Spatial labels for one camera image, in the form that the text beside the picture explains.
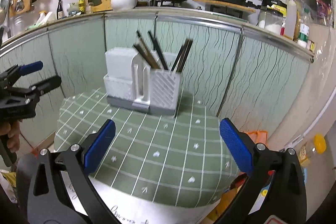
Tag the green label white bottle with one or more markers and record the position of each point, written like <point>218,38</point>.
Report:
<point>303,35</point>

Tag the wooden chopstick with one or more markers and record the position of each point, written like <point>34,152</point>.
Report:
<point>147,51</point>
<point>185,52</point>
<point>145,56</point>

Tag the clear jar white powder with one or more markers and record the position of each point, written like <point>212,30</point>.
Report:
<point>273,21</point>

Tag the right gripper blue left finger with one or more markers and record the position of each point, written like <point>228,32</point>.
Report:
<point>96,145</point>

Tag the white grey utensil holder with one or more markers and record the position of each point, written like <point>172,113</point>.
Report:
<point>132,84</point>

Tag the wooden cutting board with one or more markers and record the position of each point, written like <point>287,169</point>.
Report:
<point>227,5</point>

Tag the dark soy sauce bottle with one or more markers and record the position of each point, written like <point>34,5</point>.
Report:
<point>59,10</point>

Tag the green glass bottle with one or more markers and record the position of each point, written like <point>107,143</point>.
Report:
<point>82,6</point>

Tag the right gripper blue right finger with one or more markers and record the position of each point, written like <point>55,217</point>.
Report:
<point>239,144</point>

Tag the green checked tablecloth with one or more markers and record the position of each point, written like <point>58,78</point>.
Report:
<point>157,169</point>

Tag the white squeeze bottle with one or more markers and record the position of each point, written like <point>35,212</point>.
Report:
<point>291,17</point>

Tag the black chopstick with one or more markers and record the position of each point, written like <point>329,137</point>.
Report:
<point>182,48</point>
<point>157,48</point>

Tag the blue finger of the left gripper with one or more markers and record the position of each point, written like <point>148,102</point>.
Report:
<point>45,86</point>
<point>30,68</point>

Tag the yellow lid plastic jar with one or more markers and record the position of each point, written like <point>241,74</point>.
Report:
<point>313,147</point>

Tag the orange plastic bag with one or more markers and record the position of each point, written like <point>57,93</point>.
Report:
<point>258,136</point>

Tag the person left hand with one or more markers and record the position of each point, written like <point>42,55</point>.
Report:
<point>12,131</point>

